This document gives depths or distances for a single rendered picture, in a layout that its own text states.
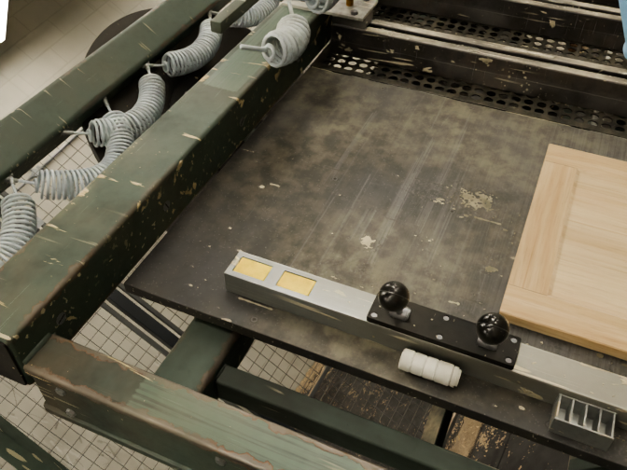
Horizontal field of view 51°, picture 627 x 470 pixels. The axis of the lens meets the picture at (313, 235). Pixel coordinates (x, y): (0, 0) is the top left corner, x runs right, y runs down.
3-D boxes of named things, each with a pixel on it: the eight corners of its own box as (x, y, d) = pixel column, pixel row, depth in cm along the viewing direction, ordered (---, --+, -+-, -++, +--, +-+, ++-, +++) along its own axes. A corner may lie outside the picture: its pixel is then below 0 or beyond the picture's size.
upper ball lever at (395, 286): (409, 331, 88) (402, 312, 76) (383, 323, 89) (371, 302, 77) (418, 305, 89) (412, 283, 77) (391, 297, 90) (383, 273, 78)
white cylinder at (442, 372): (397, 372, 87) (454, 393, 85) (398, 360, 85) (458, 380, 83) (403, 355, 89) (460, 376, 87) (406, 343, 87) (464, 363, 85)
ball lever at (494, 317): (497, 361, 85) (506, 347, 72) (468, 352, 86) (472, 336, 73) (506, 334, 86) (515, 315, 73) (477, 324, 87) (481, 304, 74)
